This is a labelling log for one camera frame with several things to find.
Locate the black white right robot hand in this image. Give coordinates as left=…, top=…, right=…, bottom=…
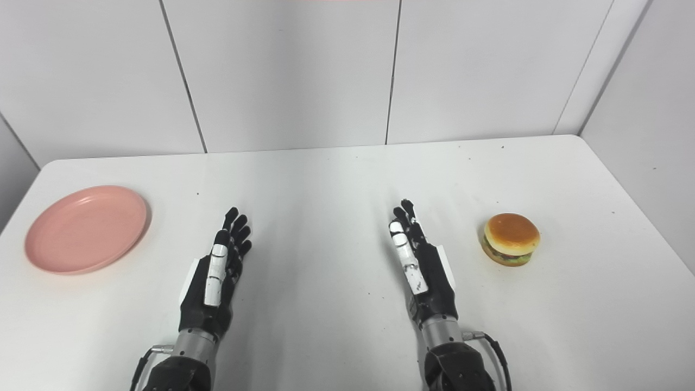
left=388, top=199, right=459, bottom=327

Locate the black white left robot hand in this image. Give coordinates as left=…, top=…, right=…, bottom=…
left=178, top=207, right=253, bottom=343

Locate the hamburger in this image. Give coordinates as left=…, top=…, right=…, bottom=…
left=481, top=213, right=541, bottom=267

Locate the pink plate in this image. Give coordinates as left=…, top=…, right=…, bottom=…
left=24, top=185, right=149, bottom=275

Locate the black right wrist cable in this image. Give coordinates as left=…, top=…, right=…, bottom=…
left=462, top=330, right=513, bottom=391

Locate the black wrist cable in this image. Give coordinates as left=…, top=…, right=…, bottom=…
left=462, top=330, right=513, bottom=391
left=129, top=344, right=175, bottom=391

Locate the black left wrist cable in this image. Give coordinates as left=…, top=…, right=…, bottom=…
left=129, top=344, right=175, bottom=391

